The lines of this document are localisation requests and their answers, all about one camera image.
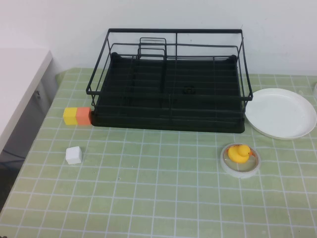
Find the white tape roll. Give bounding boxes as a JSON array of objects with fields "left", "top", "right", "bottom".
[{"left": 220, "top": 142, "right": 262, "bottom": 179}]

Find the orange cube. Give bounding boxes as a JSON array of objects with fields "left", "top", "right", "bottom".
[{"left": 75, "top": 107, "right": 92, "bottom": 126}]

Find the yellow cube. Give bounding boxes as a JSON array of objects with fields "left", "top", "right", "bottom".
[{"left": 62, "top": 107, "right": 79, "bottom": 126}]

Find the white round plate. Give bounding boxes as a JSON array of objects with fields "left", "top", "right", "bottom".
[{"left": 244, "top": 87, "right": 317, "bottom": 140}]

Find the white side table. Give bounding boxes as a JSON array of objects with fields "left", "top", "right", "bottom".
[{"left": 0, "top": 48, "right": 60, "bottom": 162}]

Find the yellow rubber duck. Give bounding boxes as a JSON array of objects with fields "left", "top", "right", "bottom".
[{"left": 227, "top": 145, "right": 252, "bottom": 164}]

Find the white cube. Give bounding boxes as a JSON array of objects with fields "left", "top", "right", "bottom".
[{"left": 65, "top": 146, "right": 83, "bottom": 165}]

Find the black plastic drip tray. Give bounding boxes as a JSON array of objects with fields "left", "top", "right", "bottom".
[{"left": 90, "top": 52, "right": 246, "bottom": 135}]

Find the blue cable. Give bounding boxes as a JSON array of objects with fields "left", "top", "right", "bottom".
[{"left": 0, "top": 148, "right": 26, "bottom": 167}]

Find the black wire dish rack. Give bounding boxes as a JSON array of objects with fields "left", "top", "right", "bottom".
[{"left": 85, "top": 28, "right": 254, "bottom": 124}]

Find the green checkered tablecloth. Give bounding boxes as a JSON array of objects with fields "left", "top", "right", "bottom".
[{"left": 0, "top": 66, "right": 317, "bottom": 238}]

